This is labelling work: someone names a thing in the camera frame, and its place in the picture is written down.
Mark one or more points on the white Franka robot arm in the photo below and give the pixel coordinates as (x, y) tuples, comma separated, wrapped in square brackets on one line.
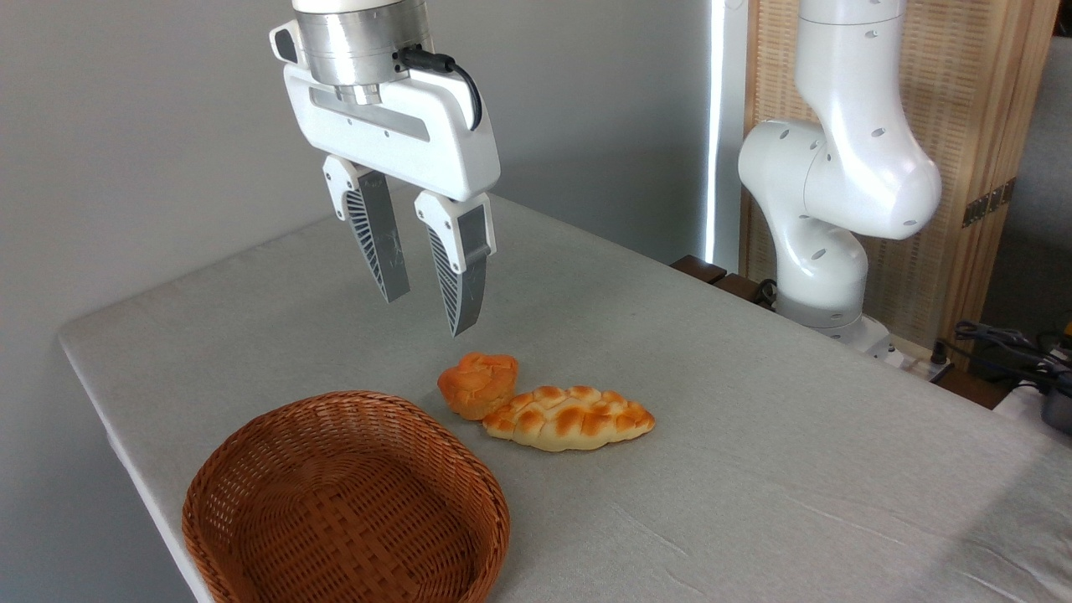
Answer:
[(846, 167)]

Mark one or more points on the grey metal device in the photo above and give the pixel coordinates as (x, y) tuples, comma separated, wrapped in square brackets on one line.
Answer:
[(1059, 410)]

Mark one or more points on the brown woven wicker basket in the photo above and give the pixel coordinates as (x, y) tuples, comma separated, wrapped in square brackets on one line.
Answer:
[(335, 519)]

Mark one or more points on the dark brown wooden block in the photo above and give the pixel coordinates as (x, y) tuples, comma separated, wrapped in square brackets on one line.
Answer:
[(712, 275)]

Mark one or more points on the grey tablecloth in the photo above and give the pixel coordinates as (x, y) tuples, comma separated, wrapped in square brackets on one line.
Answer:
[(754, 469)]

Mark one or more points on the white power strip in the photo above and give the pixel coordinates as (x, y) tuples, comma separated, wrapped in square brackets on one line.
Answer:
[(917, 360)]

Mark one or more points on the round orange bread bun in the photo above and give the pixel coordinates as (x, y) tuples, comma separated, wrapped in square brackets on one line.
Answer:
[(476, 383)]

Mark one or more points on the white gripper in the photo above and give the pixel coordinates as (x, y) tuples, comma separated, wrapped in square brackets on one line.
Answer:
[(394, 138)]

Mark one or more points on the long braided bread loaf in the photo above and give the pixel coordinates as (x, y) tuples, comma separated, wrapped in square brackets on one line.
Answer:
[(569, 419)]

